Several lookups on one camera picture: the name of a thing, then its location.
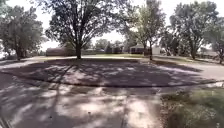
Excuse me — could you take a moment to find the grass lawn across road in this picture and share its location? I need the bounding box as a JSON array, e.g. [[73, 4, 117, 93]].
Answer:
[[39, 53, 201, 65]]

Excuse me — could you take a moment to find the dark asphalt road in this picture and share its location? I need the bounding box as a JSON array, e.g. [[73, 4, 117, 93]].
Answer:
[[0, 57, 224, 89]]

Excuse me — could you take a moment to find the large dark-trunked tree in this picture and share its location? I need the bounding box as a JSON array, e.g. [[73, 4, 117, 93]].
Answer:
[[32, 0, 135, 61]]

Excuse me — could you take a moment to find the white building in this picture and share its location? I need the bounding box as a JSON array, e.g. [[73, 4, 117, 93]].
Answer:
[[129, 44, 162, 56]]

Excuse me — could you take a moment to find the pale concrete driveway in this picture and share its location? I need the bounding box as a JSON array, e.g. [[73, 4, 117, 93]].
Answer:
[[0, 71, 224, 128]]

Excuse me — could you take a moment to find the low brown building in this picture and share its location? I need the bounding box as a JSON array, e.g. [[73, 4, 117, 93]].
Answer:
[[45, 47, 78, 57]]

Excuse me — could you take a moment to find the slender leafy tree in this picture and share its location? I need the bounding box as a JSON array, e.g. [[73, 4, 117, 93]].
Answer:
[[132, 0, 168, 61]]

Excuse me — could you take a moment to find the tall leafy tree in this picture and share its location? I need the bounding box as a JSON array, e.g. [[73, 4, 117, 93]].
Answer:
[[169, 1, 221, 61]]

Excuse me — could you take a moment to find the grass patch beside driveway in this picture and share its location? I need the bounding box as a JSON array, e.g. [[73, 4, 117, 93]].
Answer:
[[160, 86, 224, 128]]

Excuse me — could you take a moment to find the broad leafy tree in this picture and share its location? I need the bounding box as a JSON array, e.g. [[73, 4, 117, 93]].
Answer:
[[0, 4, 47, 62]]

